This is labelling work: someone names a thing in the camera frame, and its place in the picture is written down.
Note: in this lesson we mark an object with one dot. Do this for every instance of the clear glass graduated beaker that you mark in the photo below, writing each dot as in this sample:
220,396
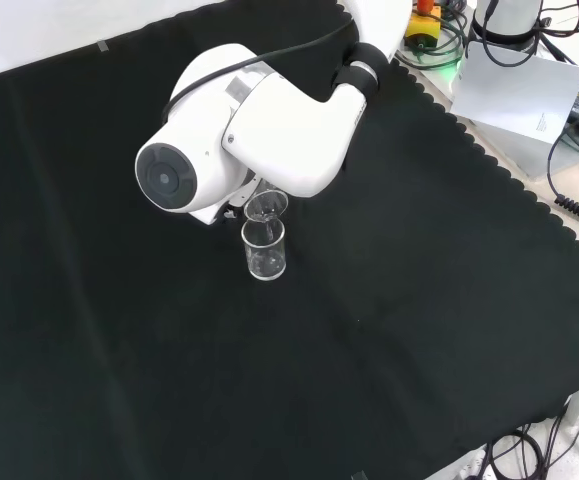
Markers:
264,255

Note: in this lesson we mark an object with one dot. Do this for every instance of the black tripod leg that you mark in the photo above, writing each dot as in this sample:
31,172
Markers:
551,47

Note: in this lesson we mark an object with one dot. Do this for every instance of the clear glass beaker with spout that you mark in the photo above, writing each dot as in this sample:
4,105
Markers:
266,205

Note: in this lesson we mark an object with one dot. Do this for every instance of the yellow stop button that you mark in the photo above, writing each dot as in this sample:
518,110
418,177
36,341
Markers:
424,27

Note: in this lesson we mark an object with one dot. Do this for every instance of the black scalloped bench cloth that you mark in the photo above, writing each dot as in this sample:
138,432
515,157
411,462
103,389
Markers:
119,325

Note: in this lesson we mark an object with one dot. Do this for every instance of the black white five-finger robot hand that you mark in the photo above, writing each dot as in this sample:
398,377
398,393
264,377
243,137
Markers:
230,212

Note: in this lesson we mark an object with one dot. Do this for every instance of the pale board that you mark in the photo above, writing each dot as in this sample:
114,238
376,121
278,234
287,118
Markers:
514,95

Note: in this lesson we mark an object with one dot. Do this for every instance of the white black-banded cylinder base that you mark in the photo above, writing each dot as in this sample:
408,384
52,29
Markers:
506,15

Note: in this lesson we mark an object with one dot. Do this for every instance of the clear tape strip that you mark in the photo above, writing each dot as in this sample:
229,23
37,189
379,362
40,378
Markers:
359,475
103,46

